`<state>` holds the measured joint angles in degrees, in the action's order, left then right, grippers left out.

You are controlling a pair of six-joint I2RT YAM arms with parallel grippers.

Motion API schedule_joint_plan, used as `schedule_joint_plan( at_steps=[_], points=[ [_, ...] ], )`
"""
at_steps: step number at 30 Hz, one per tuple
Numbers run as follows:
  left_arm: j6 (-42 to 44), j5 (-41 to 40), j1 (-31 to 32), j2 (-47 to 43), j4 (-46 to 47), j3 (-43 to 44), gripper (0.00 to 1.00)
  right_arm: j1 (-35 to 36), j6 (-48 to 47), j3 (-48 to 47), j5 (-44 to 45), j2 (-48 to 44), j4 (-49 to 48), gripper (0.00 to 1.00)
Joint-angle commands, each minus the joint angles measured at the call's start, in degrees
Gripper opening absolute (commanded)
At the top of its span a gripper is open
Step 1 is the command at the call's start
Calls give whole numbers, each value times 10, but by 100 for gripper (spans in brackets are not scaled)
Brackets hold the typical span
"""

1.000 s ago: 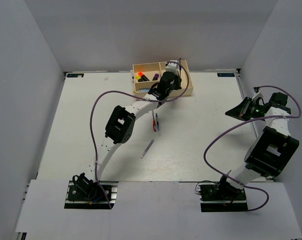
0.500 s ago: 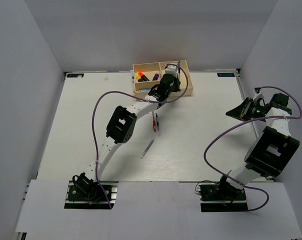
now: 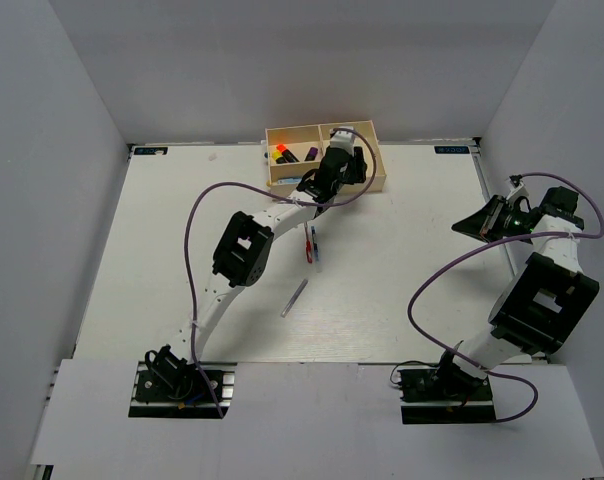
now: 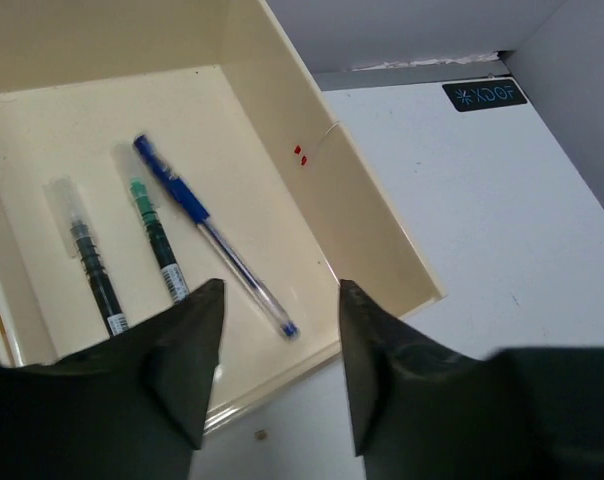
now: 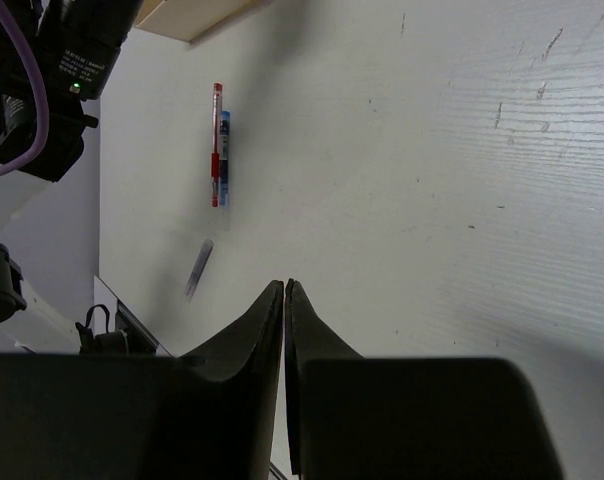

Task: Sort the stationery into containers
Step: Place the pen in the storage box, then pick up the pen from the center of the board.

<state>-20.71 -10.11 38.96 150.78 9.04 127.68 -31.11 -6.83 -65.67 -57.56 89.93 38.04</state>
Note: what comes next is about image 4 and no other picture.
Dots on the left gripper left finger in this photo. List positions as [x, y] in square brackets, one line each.
[131, 407]

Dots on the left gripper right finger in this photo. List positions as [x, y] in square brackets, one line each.
[420, 410]

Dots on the blue grip pen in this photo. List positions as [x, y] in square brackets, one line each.
[178, 190]

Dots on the green clear pen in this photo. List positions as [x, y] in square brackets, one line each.
[137, 185]

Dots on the black clear pen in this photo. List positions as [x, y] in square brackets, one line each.
[73, 222]

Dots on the wooden compartment box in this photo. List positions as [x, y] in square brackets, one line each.
[227, 102]

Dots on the right table logo sticker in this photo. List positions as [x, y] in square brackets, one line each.
[481, 95]

